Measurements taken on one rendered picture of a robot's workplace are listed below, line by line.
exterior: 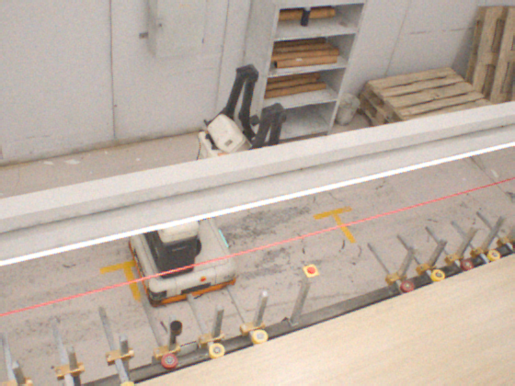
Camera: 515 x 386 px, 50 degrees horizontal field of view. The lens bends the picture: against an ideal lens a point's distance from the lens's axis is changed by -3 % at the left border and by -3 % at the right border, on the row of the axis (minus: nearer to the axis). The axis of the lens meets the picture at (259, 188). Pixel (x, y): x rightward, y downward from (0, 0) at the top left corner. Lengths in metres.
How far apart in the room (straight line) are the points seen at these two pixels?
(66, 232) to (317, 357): 1.88
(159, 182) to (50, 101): 3.51
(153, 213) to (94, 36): 3.27
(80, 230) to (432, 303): 2.46
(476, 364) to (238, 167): 2.20
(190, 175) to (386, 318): 2.04
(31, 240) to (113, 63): 3.48
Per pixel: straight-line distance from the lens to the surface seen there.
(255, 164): 1.65
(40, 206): 1.53
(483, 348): 3.54
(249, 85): 3.70
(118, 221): 1.59
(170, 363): 3.00
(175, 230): 3.66
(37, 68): 4.82
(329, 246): 4.83
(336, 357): 3.16
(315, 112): 5.97
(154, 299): 4.12
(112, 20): 4.73
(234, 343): 3.32
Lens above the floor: 3.55
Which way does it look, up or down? 44 degrees down
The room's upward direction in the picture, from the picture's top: 11 degrees clockwise
